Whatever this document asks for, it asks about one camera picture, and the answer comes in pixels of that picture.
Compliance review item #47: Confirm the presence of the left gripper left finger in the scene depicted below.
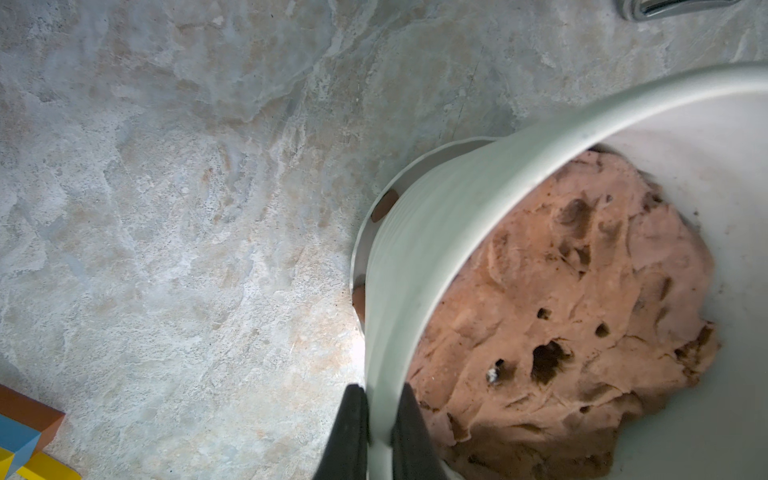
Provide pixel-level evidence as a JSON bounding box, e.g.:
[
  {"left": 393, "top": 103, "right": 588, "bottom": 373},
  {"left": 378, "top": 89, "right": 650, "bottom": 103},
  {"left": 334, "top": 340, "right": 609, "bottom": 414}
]
[{"left": 313, "top": 384, "right": 369, "bottom": 480}]

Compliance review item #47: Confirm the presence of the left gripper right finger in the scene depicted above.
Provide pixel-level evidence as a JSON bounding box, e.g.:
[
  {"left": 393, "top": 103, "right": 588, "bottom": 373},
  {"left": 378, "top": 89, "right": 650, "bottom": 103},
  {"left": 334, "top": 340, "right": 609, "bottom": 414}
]
[{"left": 392, "top": 383, "right": 447, "bottom": 480}]

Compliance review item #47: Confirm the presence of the white ceramic pot with mud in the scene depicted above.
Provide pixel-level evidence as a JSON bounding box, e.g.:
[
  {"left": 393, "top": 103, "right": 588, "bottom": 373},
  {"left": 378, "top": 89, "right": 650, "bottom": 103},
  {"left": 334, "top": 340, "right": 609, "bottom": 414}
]
[{"left": 350, "top": 62, "right": 767, "bottom": 479}]

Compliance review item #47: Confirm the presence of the black poker chip case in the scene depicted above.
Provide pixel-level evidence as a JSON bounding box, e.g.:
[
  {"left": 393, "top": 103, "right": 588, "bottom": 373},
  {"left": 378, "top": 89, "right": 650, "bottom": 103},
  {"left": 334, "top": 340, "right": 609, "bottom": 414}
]
[{"left": 615, "top": 0, "right": 740, "bottom": 22}]

